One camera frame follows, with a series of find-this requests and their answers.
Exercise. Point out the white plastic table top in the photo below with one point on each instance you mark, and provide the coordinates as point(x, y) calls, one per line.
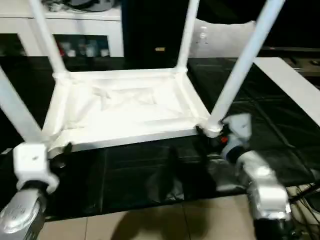
point(125, 117)

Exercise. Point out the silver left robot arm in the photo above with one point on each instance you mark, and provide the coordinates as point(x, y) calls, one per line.
point(22, 212)

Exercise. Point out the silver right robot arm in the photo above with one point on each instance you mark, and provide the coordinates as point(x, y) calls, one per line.
point(265, 185)

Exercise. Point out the black table mat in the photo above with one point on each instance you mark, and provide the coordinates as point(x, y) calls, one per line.
point(150, 162)

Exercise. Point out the white flat board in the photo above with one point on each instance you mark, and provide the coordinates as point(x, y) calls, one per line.
point(287, 77)

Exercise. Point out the grey cushion with metal fittings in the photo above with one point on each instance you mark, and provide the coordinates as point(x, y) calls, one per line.
point(220, 37)

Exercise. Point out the black box with gold label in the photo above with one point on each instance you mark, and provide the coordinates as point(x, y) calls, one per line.
point(155, 27)

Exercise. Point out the black bar with red light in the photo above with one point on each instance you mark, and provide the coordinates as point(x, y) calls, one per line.
point(292, 48)

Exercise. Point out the white glass-door cabinet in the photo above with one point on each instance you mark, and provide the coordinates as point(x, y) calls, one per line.
point(87, 25)

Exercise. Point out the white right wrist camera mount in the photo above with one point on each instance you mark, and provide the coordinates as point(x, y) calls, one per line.
point(238, 127)

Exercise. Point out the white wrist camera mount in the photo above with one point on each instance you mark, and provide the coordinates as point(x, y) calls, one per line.
point(238, 127)
point(31, 160)

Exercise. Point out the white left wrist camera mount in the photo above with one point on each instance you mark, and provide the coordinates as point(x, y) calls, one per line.
point(31, 160)

